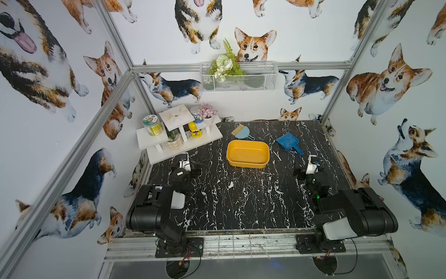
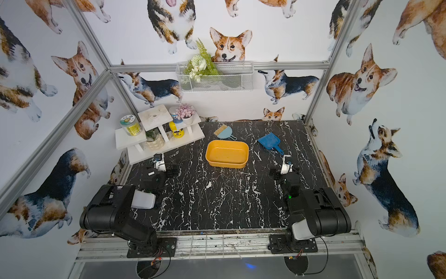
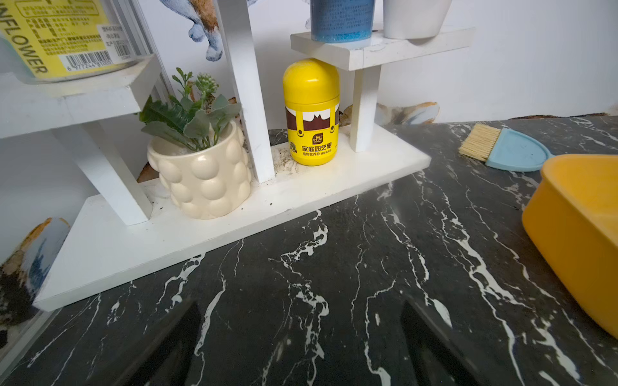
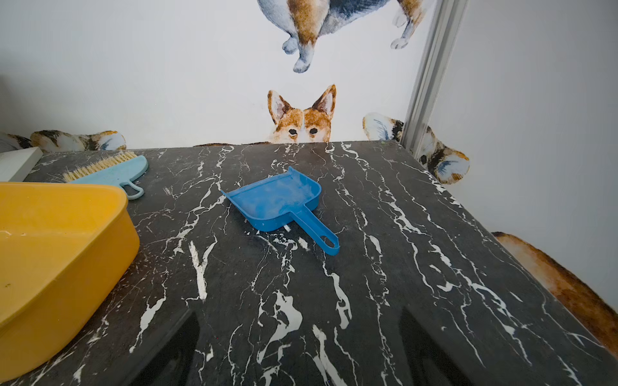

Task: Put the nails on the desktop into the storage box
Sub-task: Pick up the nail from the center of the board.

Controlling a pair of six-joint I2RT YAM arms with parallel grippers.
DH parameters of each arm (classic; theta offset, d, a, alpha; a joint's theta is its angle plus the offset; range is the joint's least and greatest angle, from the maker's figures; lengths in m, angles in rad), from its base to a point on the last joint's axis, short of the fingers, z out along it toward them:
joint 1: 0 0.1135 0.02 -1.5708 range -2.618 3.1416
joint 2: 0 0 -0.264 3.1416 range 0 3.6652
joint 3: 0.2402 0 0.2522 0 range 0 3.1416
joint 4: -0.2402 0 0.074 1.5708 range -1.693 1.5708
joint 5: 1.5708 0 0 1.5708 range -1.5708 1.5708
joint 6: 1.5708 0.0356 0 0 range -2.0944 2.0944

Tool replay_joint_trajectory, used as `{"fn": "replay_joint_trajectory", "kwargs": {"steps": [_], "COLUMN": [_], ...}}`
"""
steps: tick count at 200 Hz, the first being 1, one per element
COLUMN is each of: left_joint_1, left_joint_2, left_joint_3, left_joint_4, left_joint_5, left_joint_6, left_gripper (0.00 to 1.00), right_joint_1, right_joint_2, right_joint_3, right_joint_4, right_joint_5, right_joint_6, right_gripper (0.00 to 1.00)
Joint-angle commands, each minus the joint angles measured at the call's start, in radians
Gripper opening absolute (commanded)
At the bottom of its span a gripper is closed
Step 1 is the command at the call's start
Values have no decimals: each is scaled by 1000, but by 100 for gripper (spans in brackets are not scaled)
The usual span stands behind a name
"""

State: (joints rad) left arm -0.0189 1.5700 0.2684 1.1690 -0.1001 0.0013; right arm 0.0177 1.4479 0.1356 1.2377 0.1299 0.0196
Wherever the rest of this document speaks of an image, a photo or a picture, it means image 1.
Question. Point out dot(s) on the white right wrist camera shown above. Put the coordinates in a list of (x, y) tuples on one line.
[(312, 168)]

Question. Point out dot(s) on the blue plastic scoop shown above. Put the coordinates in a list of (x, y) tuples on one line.
[(289, 142)]

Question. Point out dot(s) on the green lidded glass jar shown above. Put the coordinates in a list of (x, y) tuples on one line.
[(153, 125)]

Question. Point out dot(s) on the yellow plastic storage box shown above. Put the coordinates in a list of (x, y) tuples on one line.
[(248, 154)]

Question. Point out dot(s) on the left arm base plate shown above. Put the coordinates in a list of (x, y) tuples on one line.
[(192, 247)]

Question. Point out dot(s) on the light blue hand brush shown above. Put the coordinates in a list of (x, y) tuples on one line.
[(242, 132)]

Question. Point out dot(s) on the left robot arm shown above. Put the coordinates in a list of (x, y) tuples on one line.
[(151, 209)]

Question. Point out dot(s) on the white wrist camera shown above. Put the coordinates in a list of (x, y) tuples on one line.
[(184, 162), (312, 168)]

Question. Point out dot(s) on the small plant in woven pot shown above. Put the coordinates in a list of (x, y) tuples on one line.
[(175, 140)]

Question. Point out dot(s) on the white wire wall basket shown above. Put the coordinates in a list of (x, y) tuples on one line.
[(255, 76)]

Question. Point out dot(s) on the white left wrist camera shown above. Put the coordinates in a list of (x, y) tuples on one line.
[(184, 162)]

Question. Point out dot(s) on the pink flowers in white pot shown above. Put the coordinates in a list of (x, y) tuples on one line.
[(206, 113)]

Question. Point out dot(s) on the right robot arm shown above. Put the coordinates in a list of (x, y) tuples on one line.
[(365, 214)]

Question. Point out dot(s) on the white tiered shelf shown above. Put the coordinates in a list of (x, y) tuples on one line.
[(176, 117)]

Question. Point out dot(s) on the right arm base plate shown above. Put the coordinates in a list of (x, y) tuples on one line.
[(309, 244)]

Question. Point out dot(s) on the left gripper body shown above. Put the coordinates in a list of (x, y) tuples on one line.
[(191, 169)]

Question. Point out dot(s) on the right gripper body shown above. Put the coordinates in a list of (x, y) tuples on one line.
[(303, 173)]

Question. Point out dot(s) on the green white artificial plant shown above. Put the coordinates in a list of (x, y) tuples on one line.
[(225, 67)]

